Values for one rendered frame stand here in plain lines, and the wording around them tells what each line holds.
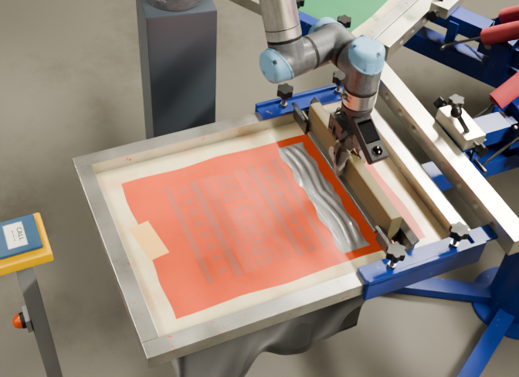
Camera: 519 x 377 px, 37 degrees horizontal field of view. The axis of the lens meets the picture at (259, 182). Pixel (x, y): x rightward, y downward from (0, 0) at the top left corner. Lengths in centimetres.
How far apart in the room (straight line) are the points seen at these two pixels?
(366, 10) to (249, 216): 93
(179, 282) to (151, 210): 22
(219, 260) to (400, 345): 121
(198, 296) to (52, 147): 183
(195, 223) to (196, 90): 48
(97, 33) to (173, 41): 198
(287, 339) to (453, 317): 113
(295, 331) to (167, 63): 76
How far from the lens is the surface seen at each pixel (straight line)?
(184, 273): 168
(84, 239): 300
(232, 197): 183
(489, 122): 202
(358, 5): 249
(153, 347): 155
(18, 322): 202
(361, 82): 163
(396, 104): 202
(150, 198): 183
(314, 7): 245
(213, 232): 175
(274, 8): 158
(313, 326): 187
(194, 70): 207
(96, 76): 370
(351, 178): 181
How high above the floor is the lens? 231
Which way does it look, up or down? 47 degrees down
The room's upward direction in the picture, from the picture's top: 5 degrees clockwise
